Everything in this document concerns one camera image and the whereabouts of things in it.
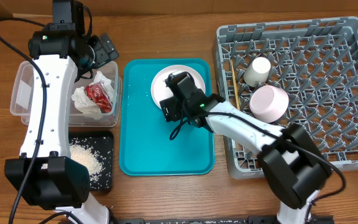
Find clear plastic waste bin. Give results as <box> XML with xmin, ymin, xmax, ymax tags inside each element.
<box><xmin>10</xmin><ymin>61</ymin><xmax>122</xmax><ymax>127</ymax></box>

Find cream paper cup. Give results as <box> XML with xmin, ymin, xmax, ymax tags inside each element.
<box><xmin>244</xmin><ymin>57</ymin><xmax>271</xmax><ymax>87</ymax></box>

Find brown cardboard backdrop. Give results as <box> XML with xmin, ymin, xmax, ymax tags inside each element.
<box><xmin>0</xmin><ymin>0</ymin><xmax>358</xmax><ymax>17</ymax></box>

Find grey plastic dish rack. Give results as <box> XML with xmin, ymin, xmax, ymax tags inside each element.
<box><xmin>214</xmin><ymin>17</ymin><xmax>358</xmax><ymax>170</ymax></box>

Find teal plastic serving tray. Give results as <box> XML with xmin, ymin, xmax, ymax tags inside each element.
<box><xmin>119</xmin><ymin>58</ymin><xmax>215</xmax><ymax>176</ymax></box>

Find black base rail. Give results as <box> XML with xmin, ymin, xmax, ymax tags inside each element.
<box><xmin>110</xmin><ymin>214</ymin><xmax>335</xmax><ymax>224</ymax></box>

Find small pink bowl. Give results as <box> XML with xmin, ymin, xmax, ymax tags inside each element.
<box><xmin>249</xmin><ymin>85</ymin><xmax>289</xmax><ymax>123</ymax></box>

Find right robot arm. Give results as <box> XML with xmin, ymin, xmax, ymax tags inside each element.
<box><xmin>160</xmin><ymin>93</ymin><xmax>332</xmax><ymax>223</ymax></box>

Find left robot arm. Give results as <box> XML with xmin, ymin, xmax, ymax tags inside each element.
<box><xmin>4</xmin><ymin>22</ymin><xmax>115</xmax><ymax>223</ymax></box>

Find wooden chopstick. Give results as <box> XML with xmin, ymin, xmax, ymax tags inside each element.
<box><xmin>230</xmin><ymin>59</ymin><xmax>241</xmax><ymax>111</ymax></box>

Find large pink plate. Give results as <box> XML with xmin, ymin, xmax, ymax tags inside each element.
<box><xmin>151</xmin><ymin>65</ymin><xmax>206</xmax><ymax>108</ymax></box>

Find rice and food scraps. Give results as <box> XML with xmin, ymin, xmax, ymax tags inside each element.
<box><xmin>68</xmin><ymin>136</ymin><xmax>112</xmax><ymax>184</ymax></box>

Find black plastic tray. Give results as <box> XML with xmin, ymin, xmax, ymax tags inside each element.
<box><xmin>68</xmin><ymin>130</ymin><xmax>115</xmax><ymax>192</ymax></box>

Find white napkin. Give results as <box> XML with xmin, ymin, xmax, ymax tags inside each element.
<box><xmin>71</xmin><ymin>70</ymin><xmax>116</xmax><ymax>119</ymax></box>

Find red snack wrapper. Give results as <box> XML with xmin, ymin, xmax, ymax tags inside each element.
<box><xmin>85</xmin><ymin>82</ymin><xmax>112</xmax><ymax>113</ymax></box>

